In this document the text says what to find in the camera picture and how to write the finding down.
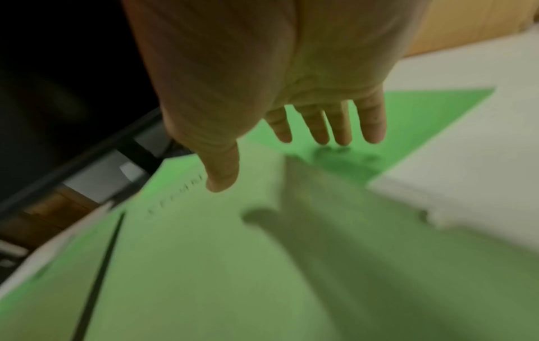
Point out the person's right hand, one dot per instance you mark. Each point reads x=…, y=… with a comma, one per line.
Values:
x=236, y=66

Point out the large green paper sheet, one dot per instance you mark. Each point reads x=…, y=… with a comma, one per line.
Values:
x=202, y=266

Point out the wooden panel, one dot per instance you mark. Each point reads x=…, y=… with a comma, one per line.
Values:
x=467, y=23

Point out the thin black strip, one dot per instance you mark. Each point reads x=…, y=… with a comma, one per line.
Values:
x=99, y=276

